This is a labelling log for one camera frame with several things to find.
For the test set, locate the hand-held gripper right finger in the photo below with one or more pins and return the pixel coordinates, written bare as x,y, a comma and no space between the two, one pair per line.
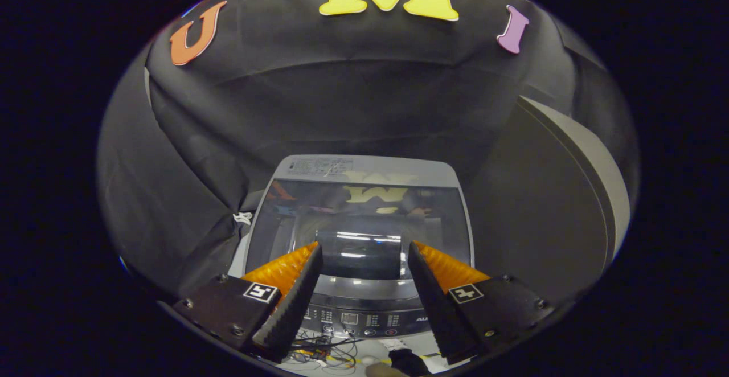
438,308

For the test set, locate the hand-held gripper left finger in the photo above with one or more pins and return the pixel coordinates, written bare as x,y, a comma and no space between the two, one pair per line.
290,308

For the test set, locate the grey washing machine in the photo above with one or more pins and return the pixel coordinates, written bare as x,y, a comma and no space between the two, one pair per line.
364,166

